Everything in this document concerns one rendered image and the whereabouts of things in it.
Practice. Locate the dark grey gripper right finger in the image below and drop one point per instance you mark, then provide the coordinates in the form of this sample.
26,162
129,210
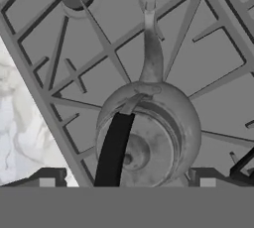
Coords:
211,176

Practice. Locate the grey hob with grates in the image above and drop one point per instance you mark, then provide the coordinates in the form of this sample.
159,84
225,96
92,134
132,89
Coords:
205,66

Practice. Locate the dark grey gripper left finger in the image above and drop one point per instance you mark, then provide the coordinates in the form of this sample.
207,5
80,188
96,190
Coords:
49,176

